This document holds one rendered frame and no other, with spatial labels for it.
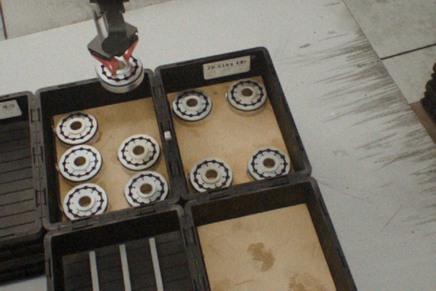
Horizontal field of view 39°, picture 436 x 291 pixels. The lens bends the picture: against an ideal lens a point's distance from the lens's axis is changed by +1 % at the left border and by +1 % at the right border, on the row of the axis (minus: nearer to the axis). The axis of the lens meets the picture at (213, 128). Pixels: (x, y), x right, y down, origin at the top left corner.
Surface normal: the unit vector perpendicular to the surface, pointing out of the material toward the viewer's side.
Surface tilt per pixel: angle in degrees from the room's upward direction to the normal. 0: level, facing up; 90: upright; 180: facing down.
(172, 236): 0
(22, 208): 0
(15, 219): 0
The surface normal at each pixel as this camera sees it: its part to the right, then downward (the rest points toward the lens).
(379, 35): -0.04, -0.57
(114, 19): 0.26, -0.54
